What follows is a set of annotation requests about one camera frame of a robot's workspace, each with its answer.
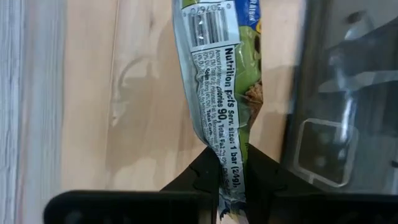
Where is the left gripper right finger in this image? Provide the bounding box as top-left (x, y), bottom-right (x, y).
top-left (245, 143), bottom-right (398, 224)

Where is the green oatmeal raisin granola bar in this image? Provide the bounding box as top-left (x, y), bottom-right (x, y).
top-left (172, 0), bottom-right (264, 224)

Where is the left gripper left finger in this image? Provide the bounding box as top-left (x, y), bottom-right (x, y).
top-left (43, 146), bottom-right (222, 224)

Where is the clear plastic bin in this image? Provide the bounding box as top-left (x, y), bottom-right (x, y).
top-left (281, 0), bottom-right (398, 195)

